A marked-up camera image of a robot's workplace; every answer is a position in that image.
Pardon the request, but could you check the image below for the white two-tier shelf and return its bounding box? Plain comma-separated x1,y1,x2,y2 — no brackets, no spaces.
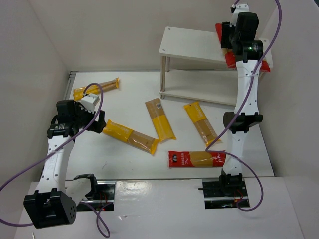
158,26,274,105

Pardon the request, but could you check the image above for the thin yellow pasta bag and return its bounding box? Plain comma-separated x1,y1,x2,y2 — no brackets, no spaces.
73,78,119,101

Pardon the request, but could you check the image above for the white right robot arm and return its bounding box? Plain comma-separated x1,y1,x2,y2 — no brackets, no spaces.
219,10,263,196

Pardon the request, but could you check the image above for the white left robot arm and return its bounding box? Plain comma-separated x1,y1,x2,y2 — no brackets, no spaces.
23,94,106,229

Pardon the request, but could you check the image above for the yellow pasta bag centre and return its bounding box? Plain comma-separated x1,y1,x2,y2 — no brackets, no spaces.
145,98,176,143

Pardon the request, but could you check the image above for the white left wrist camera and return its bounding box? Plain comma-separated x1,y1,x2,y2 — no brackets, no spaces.
80,93,100,113

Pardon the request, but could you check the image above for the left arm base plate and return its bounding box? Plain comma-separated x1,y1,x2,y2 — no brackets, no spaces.
80,180,116,211

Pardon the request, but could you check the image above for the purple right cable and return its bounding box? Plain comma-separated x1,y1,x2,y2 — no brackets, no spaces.
204,0,283,211

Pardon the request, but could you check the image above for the yellow pasta bag left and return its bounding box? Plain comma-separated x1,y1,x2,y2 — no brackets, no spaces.
102,120,159,155

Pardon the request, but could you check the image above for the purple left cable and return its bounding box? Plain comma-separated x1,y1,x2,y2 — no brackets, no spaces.
0,83,111,238

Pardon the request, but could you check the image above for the red pasta bag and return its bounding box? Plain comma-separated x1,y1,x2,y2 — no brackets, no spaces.
259,37,272,73
168,151,226,168
215,23,236,69

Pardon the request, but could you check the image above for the red pasta bag front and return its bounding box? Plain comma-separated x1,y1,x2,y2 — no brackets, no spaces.
168,151,226,168

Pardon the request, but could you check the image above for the red pasta bag on shelf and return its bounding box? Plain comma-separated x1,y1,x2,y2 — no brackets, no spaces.
259,37,272,73

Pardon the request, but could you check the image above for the purple cable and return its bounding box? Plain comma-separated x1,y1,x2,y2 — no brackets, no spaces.
204,0,283,211
0,83,111,238

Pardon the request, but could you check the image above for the yellow pasta bag right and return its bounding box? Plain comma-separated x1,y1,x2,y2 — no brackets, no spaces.
184,102,218,147

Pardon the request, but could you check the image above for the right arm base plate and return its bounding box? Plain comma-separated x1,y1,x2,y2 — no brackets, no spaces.
198,179,250,209

